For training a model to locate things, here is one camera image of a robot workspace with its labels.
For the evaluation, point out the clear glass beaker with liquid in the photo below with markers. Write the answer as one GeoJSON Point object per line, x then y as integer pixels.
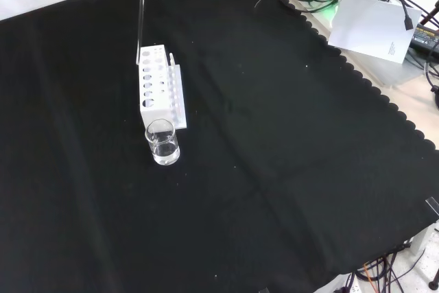
{"type": "Point", "coordinates": [164, 145]}

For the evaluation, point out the white test tube rack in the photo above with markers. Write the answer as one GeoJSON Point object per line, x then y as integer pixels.
{"type": "Point", "coordinates": [156, 101]}

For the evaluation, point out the black bench cloth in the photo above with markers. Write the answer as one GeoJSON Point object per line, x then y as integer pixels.
{"type": "Point", "coordinates": [274, 142]}

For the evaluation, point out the grey tape strip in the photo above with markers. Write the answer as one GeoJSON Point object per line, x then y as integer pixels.
{"type": "Point", "coordinates": [433, 207]}

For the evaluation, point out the clear glass rod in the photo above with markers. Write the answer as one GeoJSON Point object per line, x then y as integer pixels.
{"type": "Point", "coordinates": [140, 25]}

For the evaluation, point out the black power adapter box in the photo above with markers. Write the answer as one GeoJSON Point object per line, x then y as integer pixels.
{"type": "Point", "coordinates": [425, 37]}

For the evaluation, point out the pale white board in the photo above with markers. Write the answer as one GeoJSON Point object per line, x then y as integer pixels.
{"type": "Point", "coordinates": [370, 25]}

